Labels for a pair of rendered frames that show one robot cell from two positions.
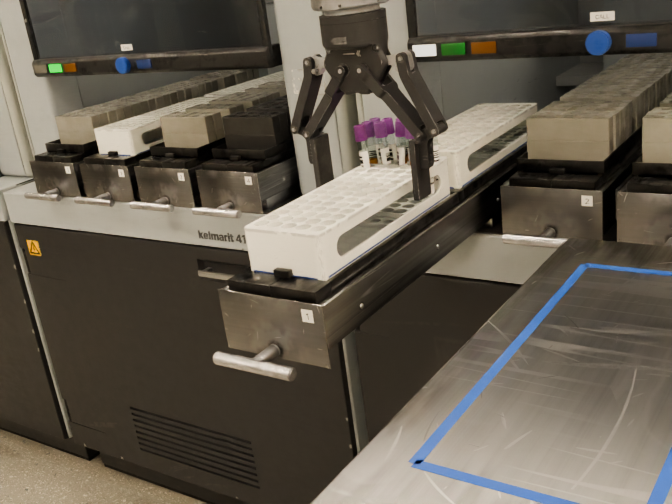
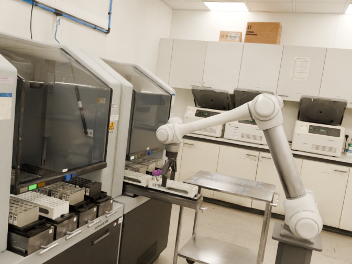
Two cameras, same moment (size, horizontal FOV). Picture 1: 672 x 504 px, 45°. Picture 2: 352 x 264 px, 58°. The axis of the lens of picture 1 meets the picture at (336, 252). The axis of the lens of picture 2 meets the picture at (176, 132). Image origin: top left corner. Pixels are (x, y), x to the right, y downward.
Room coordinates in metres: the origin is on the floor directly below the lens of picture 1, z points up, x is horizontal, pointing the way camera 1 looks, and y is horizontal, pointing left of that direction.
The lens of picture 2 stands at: (1.45, 1.83, 1.42)
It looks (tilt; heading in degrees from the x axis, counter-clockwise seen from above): 7 degrees down; 255
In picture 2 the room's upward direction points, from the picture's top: 7 degrees clockwise
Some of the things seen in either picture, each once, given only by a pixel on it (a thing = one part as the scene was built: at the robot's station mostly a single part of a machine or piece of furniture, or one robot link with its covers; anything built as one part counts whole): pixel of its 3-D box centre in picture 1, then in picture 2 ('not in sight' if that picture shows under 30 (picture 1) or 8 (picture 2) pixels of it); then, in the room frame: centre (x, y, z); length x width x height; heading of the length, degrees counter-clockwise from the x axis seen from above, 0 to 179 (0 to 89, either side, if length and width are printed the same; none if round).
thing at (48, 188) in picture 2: (235, 115); (54, 191); (1.59, 0.16, 0.85); 0.12 x 0.02 x 0.06; 54
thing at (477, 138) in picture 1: (470, 145); (128, 177); (1.16, -0.22, 0.83); 0.30 x 0.10 x 0.06; 144
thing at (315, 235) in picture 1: (357, 214); (172, 187); (0.91, -0.03, 0.83); 0.30 x 0.10 x 0.06; 144
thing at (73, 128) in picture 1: (79, 130); (26, 216); (1.66, 0.49, 0.85); 0.12 x 0.02 x 0.06; 54
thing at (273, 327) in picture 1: (417, 219); (152, 191); (1.02, -0.11, 0.78); 0.73 x 0.14 x 0.09; 144
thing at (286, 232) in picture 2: not in sight; (297, 228); (0.23, 0.31, 0.73); 0.22 x 0.18 x 0.06; 54
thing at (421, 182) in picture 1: (420, 167); (172, 176); (0.90, -0.11, 0.88); 0.03 x 0.01 x 0.07; 144
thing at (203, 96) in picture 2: not in sight; (209, 111); (-0.19, -2.45, 1.22); 0.62 x 0.56 x 0.64; 52
